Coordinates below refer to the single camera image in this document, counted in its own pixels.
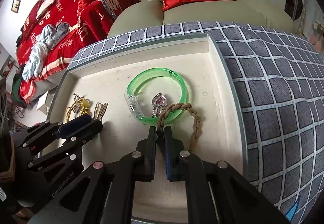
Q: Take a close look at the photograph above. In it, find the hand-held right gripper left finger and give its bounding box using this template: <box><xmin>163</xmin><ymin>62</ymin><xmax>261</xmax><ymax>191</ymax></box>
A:
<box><xmin>30</xmin><ymin>126</ymin><xmax>157</xmax><ymax>224</ymax></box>

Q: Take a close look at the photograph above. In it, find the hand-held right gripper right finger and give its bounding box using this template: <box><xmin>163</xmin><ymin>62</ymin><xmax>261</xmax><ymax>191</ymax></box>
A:
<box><xmin>163</xmin><ymin>125</ymin><xmax>291</xmax><ymax>224</ymax></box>

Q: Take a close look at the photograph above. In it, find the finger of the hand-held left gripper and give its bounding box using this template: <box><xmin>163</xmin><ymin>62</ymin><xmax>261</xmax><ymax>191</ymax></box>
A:
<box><xmin>15</xmin><ymin>113</ymin><xmax>92</xmax><ymax>150</ymax></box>
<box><xmin>27</xmin><ymin>120</ymin><xmax>103</xmax><ymax>182</ymax></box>

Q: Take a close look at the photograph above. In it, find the brown braided bracelet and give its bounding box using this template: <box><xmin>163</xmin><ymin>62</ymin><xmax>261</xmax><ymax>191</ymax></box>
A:
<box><xmin>156</xmin><ymin>103</ymin><xmax>202</xmax><ymax>153</ymax></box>

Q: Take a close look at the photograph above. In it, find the grey jewelry tray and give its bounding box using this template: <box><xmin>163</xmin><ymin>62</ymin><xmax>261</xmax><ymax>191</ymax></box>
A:
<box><xmin>47</xmin><ymin>33</ymin><xmax>247</xmax><ymax>224</ymax></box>

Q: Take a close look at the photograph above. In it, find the silver heart pendant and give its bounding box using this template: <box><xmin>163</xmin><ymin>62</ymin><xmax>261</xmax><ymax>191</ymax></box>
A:
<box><xmin>151</xmin><ymin>92</ymin><xmax>168</xmax><ymax>118</ymax></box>

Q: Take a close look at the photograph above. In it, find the green translucent bangle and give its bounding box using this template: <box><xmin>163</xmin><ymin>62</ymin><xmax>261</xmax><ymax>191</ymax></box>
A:
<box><xmin>125</xmin><ymin>67</ymin><xmax>189</xmax><ymax>126</ymax></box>

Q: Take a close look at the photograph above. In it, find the white cardboard box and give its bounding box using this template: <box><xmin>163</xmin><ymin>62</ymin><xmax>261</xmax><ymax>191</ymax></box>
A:
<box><xmin>35</xmin><ymin>91</ymin><xmax>55</xmax><ymax>112</ymax></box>

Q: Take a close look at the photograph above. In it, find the dark green cloth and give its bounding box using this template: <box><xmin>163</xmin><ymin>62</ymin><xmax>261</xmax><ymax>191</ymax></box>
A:
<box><xmin>10</xmin><ymin>72</ymin><xmax>24</xmax><ymax>103</ymax></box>

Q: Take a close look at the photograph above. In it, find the light blue clothes pile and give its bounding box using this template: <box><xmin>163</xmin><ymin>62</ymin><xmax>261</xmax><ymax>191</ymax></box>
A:
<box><xmin>21</xmin><ymin>24</ymin><xmax>56</xmax><ymax>82</ymax></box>

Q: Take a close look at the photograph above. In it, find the sofa with red cover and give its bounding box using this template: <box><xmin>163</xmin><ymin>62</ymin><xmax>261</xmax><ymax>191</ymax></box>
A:
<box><xmin>16</xmin><ymin>0</ymin><xmax>141</xmax><ymax>106</ymax></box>

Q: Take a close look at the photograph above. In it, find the grey crumpled garment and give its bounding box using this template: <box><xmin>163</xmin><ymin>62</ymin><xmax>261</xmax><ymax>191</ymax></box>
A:
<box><xmin>52</xmin><ymin>23</ymin><xmax>70</xmax><ymax>45</ymax></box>

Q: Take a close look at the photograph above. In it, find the red flat pillow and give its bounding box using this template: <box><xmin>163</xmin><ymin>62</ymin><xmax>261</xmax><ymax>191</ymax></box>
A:
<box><xmin>21</xmin><ymin>0</ymin><xmax>46</xmax><ymax>37</ymax></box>

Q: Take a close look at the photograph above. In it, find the white green pillow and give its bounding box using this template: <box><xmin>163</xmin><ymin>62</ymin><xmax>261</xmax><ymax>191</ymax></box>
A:
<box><xmin>36</xmin><ymin>0</ymin><xmax>64</xmax><ymax>20</ymax></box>

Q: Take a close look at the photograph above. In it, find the beige leather sofa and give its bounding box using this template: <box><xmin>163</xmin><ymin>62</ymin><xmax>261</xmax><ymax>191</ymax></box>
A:
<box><xmin>38</xmin><ymin>0</ymin><xmax>297</xmax><ymax>93</ymax></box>

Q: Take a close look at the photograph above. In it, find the blue star sticker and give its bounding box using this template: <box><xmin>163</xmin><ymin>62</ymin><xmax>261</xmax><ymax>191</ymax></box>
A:
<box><xmin>284</xmin><ymin>197</ymin><xmax>302</xmax><ymax>217</ymax></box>

